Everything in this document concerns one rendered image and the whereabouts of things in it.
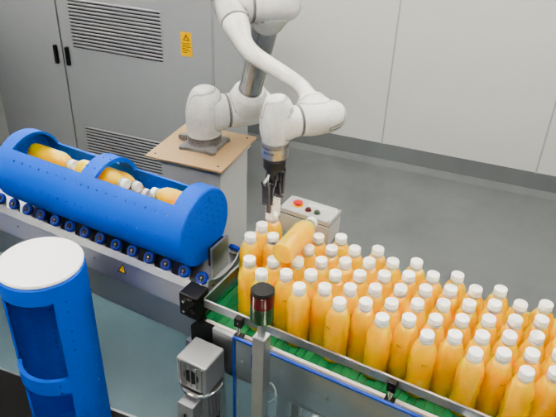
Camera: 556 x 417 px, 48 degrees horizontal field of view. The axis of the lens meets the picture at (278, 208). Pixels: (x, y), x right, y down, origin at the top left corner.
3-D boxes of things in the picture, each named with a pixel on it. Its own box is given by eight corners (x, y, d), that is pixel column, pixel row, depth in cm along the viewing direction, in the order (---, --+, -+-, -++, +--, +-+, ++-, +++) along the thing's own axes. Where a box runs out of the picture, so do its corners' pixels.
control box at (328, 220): (290, 217, 237) (292, 194, 232) (338, 232, 229) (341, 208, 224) (278, 229, 230) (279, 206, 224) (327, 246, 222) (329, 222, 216)
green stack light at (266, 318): (257, 307, 169) (257, 293, 166) (278, 315, 166) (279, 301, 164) (245, 321, 164) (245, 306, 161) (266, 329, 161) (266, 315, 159)
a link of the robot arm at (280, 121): (266, 150, 196) (304, 145, 200) (266, 103, 188) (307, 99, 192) (254, 136, 204) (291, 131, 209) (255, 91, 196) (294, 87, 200)
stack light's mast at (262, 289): (257, 323, 172) (258, 278, 163) (277, 332, 169) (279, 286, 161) (245, 337, 167) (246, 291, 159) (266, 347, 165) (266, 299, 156)
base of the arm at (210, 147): (189, 131, 296) (188, 121, 293) (231, 140, 289) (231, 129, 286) (170, 147, 282) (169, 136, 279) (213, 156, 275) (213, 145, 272)
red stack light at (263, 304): (257, 293, 166) (258, 281, 164) (279, 301, 164) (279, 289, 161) (245, 306, 161) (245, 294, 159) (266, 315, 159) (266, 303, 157)
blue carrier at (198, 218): (59, 172, 266) (39, 114, 248) (232, 232, 231) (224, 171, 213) (7, 211, 247) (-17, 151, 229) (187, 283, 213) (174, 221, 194)
